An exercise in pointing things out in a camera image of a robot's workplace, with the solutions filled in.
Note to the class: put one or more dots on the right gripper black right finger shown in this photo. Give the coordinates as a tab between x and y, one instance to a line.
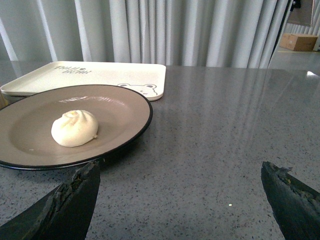
295	205

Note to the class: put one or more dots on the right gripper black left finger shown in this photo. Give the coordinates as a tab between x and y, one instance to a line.
65	213

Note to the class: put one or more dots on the white steamed bun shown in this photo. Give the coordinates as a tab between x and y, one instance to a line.
75	128

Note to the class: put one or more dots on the brown plate with black rim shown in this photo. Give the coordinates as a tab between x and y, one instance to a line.
25	126

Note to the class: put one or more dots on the cream tray with bear print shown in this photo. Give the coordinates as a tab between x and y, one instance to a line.
146	79

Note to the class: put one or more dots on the brown cardboard box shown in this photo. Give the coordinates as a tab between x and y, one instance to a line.
298	42

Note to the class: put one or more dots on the grey pleated curtain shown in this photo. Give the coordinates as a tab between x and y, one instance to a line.
211	33

